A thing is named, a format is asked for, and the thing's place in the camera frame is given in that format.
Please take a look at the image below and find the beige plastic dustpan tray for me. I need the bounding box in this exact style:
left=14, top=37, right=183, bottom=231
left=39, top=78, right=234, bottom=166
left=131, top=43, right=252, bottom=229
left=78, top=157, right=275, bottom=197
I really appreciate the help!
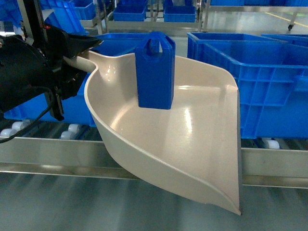
left=66, top=51, right=242, bottom=215

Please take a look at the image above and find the blue plastic bin right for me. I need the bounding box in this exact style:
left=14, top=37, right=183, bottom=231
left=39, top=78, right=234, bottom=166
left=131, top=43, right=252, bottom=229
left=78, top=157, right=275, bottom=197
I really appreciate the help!
left=187, top=32, right=308, bottom=139

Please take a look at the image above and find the blue plastic bin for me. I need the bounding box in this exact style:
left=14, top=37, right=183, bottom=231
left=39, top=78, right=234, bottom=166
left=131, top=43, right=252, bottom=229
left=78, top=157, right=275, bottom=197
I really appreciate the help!
left=187, top=32, right=308, bottom=139
left=39, top=0, right=88, bottom=35
left=4, top=33, right=148, bottom=127

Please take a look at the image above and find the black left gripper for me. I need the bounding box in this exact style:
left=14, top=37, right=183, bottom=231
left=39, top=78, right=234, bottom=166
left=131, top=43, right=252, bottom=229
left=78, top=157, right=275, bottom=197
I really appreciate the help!
left=36, top=24, right=103, bottom=121

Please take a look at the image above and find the black cable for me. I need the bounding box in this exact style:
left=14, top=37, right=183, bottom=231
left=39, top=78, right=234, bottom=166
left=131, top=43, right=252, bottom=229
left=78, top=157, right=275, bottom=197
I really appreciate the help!
left=0, top=86, right=57, bottom=144

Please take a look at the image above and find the blue plastic block part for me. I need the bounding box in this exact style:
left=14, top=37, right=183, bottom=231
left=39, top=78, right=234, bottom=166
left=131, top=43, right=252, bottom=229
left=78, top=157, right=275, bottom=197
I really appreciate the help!
left=135, top=31, right=176, bottom=110

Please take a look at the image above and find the metal shelf rack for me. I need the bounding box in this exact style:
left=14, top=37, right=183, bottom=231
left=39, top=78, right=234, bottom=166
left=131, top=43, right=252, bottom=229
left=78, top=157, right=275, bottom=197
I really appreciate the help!
left=0, top=137, right=308, bottom=188

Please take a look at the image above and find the blue plastic bin left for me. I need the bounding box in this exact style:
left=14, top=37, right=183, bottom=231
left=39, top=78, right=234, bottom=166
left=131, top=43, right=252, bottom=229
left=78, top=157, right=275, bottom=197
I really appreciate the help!
left=39, top=0, right=88, bottom=35

